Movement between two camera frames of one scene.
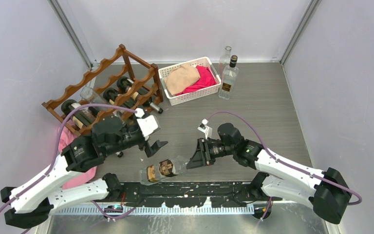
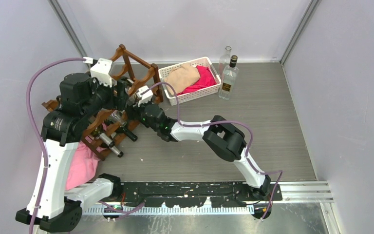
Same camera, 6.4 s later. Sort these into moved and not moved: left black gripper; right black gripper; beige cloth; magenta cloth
Moved: right black gripper; left black gripper
Not moved: beige cloth; magenta cloth
